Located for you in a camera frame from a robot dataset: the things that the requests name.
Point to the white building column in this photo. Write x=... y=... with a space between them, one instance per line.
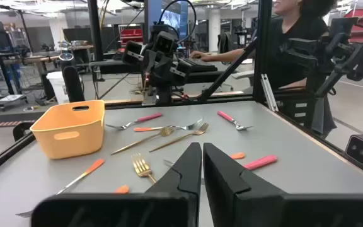
x=214 y=31

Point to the yellow plastic bin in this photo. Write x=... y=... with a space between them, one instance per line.
x=71 y=142

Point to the black cylindrical device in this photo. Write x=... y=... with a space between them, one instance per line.
x=72 y=82

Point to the silver metal bracket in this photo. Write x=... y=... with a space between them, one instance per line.
x=268 y=93

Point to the blue wall screen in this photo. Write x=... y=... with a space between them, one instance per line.
x=170 y=19

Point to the wooden workbench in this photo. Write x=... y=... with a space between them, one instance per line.
x=27 y=60

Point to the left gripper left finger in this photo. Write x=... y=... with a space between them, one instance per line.
x=181 y=189

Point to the black drawer unit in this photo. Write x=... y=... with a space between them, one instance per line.
x=298 y=110

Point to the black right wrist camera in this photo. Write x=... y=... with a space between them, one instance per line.
x=165 y=42

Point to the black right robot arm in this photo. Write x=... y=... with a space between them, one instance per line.
x=164 y=93

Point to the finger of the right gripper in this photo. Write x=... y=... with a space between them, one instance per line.
x=132 y=52
x=181 y=72

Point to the gold fork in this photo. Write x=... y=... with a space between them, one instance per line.
x=167 y=130
x=202 y=128
x=142 y=168

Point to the low platform cart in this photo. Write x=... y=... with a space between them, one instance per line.
x=11 y=98

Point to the dark grey desk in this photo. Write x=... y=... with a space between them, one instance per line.
x=121 y=67

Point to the white waste bin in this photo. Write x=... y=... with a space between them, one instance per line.
x=54 y=88

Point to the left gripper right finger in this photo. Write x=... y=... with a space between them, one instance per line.
x=232 y=195

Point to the grey table mat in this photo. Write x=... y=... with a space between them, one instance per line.
x=295 y=151

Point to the red tool chest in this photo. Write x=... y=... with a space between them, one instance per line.
x=131 y=34

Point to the black jacket on chair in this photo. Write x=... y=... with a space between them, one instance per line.
x=225 y=42

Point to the black keyboard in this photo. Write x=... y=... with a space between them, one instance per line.
x=200 y=65

